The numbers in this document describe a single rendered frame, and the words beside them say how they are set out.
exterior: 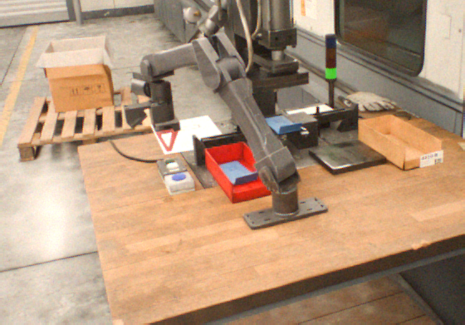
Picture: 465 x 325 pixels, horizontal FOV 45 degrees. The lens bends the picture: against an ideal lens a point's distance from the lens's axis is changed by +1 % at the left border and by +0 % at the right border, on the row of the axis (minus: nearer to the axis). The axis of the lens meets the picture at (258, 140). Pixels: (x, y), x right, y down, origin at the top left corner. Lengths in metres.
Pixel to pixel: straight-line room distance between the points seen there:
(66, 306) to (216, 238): 1.56
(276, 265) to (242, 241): 0.12
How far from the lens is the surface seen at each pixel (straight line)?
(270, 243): 1.28
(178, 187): 1.52
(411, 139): 1.75
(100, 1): 10.82
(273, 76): 1.64
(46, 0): 10.77
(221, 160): 1.66
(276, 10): 1.61
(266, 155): 1.30
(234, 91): 1.32
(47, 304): 2.83
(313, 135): 1.74
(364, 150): 1.68
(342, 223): 1.34
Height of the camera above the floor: 1.58
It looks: 22 degrees down
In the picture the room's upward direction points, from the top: 4 degrees counter-clockwise
